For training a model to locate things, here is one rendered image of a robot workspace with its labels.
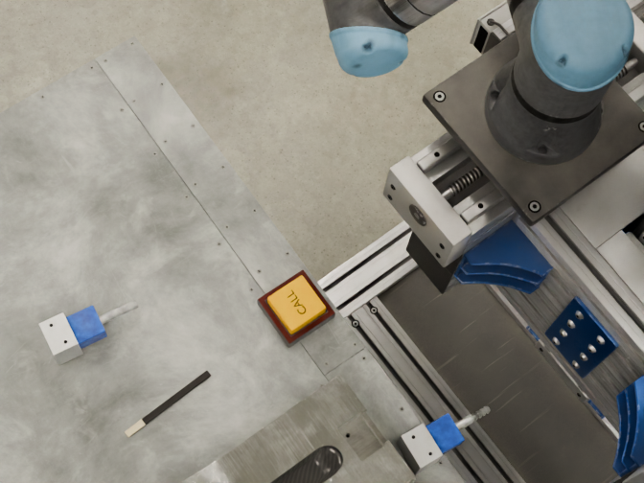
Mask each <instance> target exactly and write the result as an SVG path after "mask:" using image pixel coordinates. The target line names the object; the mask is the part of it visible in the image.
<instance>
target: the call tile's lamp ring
mask: <svg viewBox="0 0 644 483"><path fill-rule="evenodd" d="M301 275H302V276H303V277H304V278H305V279H306V281H307V282H308V283H309V285H310V286H311V288H312V289H313V290H314V292H315V293H316V295H317V296H318V297H319V299H320V300H321V301H322V303H323V304H324V305H325V307H326V309H327V311H328V312H327V313H325V314H324V315H322V316H321V317H319V318H318V319H316V320H315V321H314V322H312V323H311V324H309V325H308V326H307V327H306V328H304V329H303V330H301V331H300V332H298V333H296V334H295V335H293V336H292V337H290V335H289V334H288V332H287V331H286V329H285V328H284V327H283V325H282V324H281V322H280V321H279V320H278V318H277V317H276V316H275V314H274V313H273V311H272V310H271V309H270V307H269V306H268V304H267V303H266V302H265V300H266V299H267V297H268V296H270V295H271V294H273V293H275V292H276V291H278V290H279V289H281V288H283V287H284V286H286V285H287V284H289V283H290V282H292V281H293V280H295V279H296V278H298V277H299V276H301ZM258 300H259V302H260V303H261V305H262V306H263V307H264V309H265V310H266V312H267V313H268V315H269V316H270V317H271V319H272V320H273V322H274V323H275V324H276V326H277V327H278V328H279V330H280V331H281V333H282V334H283V335H284V337H285V338H286V340H287V341H288V343H289V344H290V343H291V342H293V341H294V340H296V339H297V338H298V337H300V336H301V335H303V334H305V333H306V332H308V331H309V330H311V329H312V328H314V327H315V326H317V325H318V324H320V323H321V322H323V321H324V320H326V319H327V318H329V317H330V316H332V315H333V314H335V312H334V311H333V309H332V308H331V306H330V305H329V304H328V302H327V301H326V300H325V298H324V297H323V296H322V294H321V293H320V292H319V290H318V289H317V288H316V286H315V285H314V283H313V282H312V281H311V279H310V278H309V276H308V275H307V274H306V272H305V271H304V270H301V271H300V272H298V273H297V274H295V275H294V276H292V277H291V278H289V279H288V280H286V281H285V282H283V283H282V284H280V285H279V286H277V287H276V288H274V289H273V290H271V291H270V292H268V293H267V294H265V295H264V296H262V297H261V298H259V299H258Z"/></svg>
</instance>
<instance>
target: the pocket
mask: <svg viewBox="0 0 644 483"><path fill-rule="evenodd" d="M366 412H367V411H365V412H364V413H363V412H362V411H361V412H360V413H358V414H357V415H355V417H353V418H352V419H351V420H349V421H348V422H346V423H345V424H343V425H342V426H340V427H339V428H338V429H339V431H340V432H341V433H342V435H343V436H344V438H345V439H346V440H347V442H348V443H349V445H350V446H351V447H352V449H353V450H354V452H355V453H356V455H357V456H358V458H359V459H360V460H361V462H362V461H363V460H365V459H366V458H368V457H369V456H370V455H372V454H373V453H375V452H376V451H377V450H379V449H381V448H382V447H383V446H385V445H386V444H385V442H386V440H385V438H384V437H383V435H382V434H381V433H380V431H379V430H378V428H377V427H376V425H375V424H374V423H373V421H372V420H371V419H370V417H369V416H368V414H367V413H366Z"/></svg>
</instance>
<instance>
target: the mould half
mask: <svg viewBox="0 0 644 483"><path fill-rule="evenodd" d="M361 411H362V412H363V413H364V412H365V411H367V409H366V408H365V407H364V405H363V404H362V403H361V401H360V400H359V398H358V397H357V395H356V394H355V393H354V391H353V390H352V388H351V387H350V386H349V384H348V383H347V382H346V380H345V379H344V378H343V377H342V376H341V375H338V376H337V377H335V378H334V379H332V380H331V381H329V382H328V383H326V384H325V385H323V386H322V387H320V388H319V389H318V390H316V391H315V392H313V393H312V394H310V395H309V396H307V397H306V398H304V399H303V400H302V401H300V402H299V403H298V404H296V405H295V406H293V407H292V408H291V409H289V410H288V411H286V412H285V413H284V414H282V415H281V416H280V417H278V418H277V419H275V420H274V421H272V422H271V423H270V424H268V425H266V426H265V427H263V428H262V429H261V430H259V431H258V432H256V433H255V434H253V435H252V436H251V437H249V438H248V439H246V440H245V441H243V442H242V443H241V444H239V445H238V446H236V447H235V448H233V449H232V450H230V451H229V452H227V453H226V454H224V455H223V456H222V457H220V459H218V460H217V461H215V462H214V463H212V464H211V465H209V466H207V467H206V468H204V469H203V470H201V471H199V472H197V473H195V474H194V475H192V476H190V477H189V478H187V479H185V480H183V481H182V482H180V483H271V482H272V481H273V480H275V479H276V478H278V477H279V476H280V475H282V474H283V473H284V472H286V471H288V470H289V469H290V468H292V467H293V466H294V465H296V464H297V463H299V462H300V461H301V460H303V459H304V458H306V457H307V456H308V455H310V454H311V453H313V452H314V451H315V450H316V449H318V448H322V447H325V446H332V447H335V448H337V449H338V450H339V451H340V452H341V454H342V458H343V463H342V466H341V468H340V469H339V470H338V471H337V473H336V474H335V475H333V476H332V477H331V478H329V479H328V480H326V481H325V482H324V483H407V482H408V481H410V480H411V479H412V481H414V480H415V479H417V478H416V476H415V475H414V474H413V472H412V471H411V469H410V468H409V467H408V466H407V465H406V464H405V462H404V461H403V459H402V458H401V456H400V455H399V454H398V452H397V451H396V450H395V448H394V447H393V445H392V444H391V443H390V441H389V440H387V441H386V442H385V444H386V445H385V446H383V447H382V448H380V449H379V450H377V451H376V452H375V453H373V454H372V455H370V456H369V457H368V458H366V459H365V460H363V461H362V462H361V460H360V459H359V458H358V456H357V454H356V453H355V452H354V450H353V449H352V447H351V446H350V445H349V443H348V442H347V440H346V439H345V438H344V436H343V435H342V433H341V432H340V431H339V429H338V428H339V427H340V426H342V425H343V424H345V423H346V422H348V421H349V420H351V419H352V418H353V417H355V415H357V414H358V413H360V412H361Z"/></svg>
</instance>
